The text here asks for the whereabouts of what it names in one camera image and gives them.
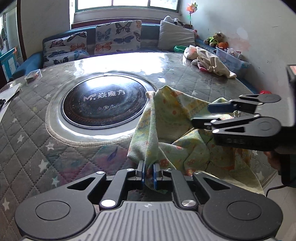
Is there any green floral children's shirt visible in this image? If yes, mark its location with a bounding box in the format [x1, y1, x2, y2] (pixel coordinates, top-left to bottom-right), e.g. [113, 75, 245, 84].
[127, 85, 264, 194]

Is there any pile of pale clothes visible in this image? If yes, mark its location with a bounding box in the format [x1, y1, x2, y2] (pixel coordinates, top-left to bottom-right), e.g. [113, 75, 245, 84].
[184, 45, 237, 79]

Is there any person's right hand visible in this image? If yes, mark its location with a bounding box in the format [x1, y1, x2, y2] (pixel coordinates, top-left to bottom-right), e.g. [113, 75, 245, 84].
[264, 151, 280, 171]

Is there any red plastic box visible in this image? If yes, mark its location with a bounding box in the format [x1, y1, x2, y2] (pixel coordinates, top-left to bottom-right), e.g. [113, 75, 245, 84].
[260, 90, 272, 94]

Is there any translucent blue storage bin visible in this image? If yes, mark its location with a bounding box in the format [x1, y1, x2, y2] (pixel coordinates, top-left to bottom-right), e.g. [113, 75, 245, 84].
[216, 49, 251, 76]

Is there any teddy bear toy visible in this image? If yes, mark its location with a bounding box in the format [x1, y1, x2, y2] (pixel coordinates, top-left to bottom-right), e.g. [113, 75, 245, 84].
[204, 32, 229, 50]

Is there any black round induction cooktop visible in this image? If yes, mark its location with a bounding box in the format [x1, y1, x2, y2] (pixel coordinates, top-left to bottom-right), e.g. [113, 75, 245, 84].
[61, 75, 147, 130]

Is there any green plastic basin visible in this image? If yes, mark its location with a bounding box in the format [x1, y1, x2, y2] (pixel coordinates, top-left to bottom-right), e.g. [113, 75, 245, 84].
[174, 45, 187, 54]

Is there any grey plain pillow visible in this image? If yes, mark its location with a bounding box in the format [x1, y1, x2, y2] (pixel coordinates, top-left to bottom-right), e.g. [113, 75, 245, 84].
[158, 15, 195, 51]

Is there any colourful pinwheel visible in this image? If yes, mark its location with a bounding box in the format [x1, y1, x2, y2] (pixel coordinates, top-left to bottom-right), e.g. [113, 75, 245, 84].
[186, 2, 198, 25]

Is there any clear plastic small box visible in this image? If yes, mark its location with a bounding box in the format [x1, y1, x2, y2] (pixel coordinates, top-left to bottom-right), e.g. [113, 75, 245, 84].
[25, 69, 42, 83]

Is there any right butterfly print cushion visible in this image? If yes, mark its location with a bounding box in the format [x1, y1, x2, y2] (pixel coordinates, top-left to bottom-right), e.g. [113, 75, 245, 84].
[94, 20, 142, 56]

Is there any butterfly print cushion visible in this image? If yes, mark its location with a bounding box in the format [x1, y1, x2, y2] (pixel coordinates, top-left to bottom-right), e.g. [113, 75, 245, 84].
[94, 20, 142, 56]
[43, 32, 90, 68]

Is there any blue sofa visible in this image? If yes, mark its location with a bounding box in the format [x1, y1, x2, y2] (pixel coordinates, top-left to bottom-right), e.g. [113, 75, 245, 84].
[10, 24, 258, 93]

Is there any left butterfly print cushion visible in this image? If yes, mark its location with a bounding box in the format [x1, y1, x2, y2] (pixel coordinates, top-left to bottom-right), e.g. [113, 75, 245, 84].
[43, 32, 90, 68]

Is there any white paper sheet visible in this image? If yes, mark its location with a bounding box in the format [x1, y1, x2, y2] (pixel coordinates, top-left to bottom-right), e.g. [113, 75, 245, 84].
[0, 83, 21, 120]

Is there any blue cabinet in hallway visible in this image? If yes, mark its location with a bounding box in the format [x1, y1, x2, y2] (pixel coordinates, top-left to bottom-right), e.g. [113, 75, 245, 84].
[1, 47, 19, 82]

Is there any black rectangular frame tool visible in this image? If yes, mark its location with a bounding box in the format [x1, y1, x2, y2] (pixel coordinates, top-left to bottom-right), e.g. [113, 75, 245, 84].
[0, 99, 6, 109]

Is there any window with frame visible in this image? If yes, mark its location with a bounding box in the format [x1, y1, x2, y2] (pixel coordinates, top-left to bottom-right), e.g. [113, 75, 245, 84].
[72, 0, 182, 23]

